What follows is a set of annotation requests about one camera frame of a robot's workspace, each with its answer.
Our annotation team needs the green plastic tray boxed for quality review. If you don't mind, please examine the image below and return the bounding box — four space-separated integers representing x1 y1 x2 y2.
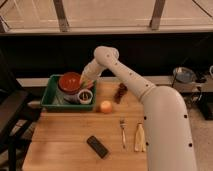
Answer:
41 75 96 112

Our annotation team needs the dark red grape bunch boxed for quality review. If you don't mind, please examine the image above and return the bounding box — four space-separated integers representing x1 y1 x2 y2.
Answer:
114 83 128 104

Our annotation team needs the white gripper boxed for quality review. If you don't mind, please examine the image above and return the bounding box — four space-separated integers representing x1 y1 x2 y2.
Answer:
79 60 105 89

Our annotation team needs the silver fork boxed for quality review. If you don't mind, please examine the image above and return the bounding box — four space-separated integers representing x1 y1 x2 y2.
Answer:
120 119 126 149

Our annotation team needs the grey bowl in background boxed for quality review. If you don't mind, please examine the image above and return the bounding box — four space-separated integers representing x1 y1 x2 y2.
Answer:
173 67 196 84

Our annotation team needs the dark chair at left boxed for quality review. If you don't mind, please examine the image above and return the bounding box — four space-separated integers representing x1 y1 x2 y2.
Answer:
0 50 41 171

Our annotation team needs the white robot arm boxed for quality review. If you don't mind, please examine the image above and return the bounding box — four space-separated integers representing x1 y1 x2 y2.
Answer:
81 46 197 171

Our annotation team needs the orange bowl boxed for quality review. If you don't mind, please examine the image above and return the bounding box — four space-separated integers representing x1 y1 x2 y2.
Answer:
58 72 81 92

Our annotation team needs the black rectangular remote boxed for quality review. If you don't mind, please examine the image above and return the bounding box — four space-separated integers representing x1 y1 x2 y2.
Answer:
87 136 109 159

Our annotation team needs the purple bowl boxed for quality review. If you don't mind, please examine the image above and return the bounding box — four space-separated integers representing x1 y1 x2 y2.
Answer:
58 84 80 104

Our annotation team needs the cream corn husk toy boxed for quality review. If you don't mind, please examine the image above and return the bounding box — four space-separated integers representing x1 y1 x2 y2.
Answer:
134 123 146 152

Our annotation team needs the yellow apple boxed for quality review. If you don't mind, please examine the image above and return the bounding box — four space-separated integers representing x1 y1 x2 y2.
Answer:
100 101 113 114

